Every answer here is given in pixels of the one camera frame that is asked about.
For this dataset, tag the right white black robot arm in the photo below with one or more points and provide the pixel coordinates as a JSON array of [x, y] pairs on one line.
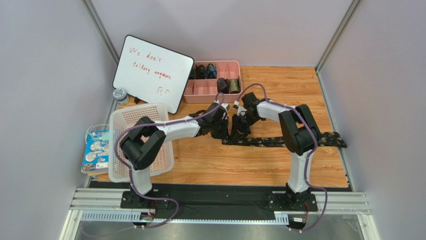
[[300, 135]]

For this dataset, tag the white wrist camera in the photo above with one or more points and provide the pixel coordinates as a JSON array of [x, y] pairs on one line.
[[239, 109], [225, 106]]

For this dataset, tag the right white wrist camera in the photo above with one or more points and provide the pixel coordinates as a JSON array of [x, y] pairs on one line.
[[239, 109]]

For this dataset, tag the olive green rolled tie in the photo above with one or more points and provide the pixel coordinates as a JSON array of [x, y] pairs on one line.
[[234, 85]]

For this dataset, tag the aluminium frame rail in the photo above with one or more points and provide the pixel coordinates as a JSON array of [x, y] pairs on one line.
[[94, 214]]

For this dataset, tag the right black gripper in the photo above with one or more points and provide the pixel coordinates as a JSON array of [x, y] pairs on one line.
[[242, 123]]

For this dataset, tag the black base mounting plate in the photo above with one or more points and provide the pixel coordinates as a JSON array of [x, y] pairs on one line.
[[207, 202]]

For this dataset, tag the black floral patterned tie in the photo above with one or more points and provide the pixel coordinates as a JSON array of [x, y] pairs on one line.
[[326, 139]]

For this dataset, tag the pink divided organizer box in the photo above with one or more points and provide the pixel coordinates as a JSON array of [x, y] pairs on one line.
[[199, 91]]

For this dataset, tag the black glossy rolled tie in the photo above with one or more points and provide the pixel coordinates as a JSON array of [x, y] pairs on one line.
[[223, 85]]

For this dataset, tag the black rolled tie far left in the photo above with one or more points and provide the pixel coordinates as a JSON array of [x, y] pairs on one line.
[[192, 74]]

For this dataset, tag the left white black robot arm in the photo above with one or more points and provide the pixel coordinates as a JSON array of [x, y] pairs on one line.
[[137, 147]]

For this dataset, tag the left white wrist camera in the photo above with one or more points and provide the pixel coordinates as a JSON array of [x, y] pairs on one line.
[[225, 106]]

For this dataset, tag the small blue white jar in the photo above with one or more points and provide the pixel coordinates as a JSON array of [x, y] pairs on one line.
[[121, 96]]

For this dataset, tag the white whiteboard with red writing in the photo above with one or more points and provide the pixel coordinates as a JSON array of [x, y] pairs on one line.
[[152, 73]]

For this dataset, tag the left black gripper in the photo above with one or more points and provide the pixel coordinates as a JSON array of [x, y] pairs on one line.
[[219, 126]]

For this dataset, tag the dark blue rolled tie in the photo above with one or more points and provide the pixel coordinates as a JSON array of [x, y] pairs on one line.
[[211, 71]]

